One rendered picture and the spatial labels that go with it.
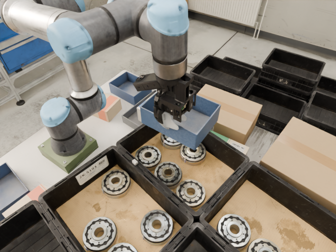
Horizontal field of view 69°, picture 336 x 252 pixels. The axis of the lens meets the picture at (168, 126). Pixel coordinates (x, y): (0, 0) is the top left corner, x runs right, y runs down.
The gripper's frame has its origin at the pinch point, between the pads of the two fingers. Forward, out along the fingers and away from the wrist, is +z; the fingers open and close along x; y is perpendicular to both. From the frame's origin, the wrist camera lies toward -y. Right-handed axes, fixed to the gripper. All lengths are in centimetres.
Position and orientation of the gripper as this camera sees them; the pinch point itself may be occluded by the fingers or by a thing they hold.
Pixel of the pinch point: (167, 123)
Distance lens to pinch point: 71.7
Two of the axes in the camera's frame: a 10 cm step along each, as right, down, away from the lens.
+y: 8.1, 4.3, -4.0
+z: 0.4, 6.3, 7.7
